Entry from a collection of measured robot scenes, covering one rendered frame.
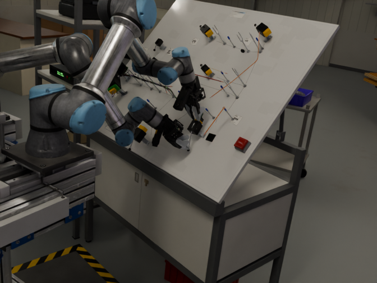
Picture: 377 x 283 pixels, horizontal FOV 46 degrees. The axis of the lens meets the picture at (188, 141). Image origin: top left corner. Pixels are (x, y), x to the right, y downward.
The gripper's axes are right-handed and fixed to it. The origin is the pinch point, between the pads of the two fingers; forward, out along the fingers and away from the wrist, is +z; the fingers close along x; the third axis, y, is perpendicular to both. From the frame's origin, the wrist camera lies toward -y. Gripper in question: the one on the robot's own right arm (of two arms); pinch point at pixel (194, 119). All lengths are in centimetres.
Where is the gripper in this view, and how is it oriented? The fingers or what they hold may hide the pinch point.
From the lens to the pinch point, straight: 210.2
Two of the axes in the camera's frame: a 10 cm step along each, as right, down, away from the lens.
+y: 6.5, -5.5, 5.2
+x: -7.2, -2.4, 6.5
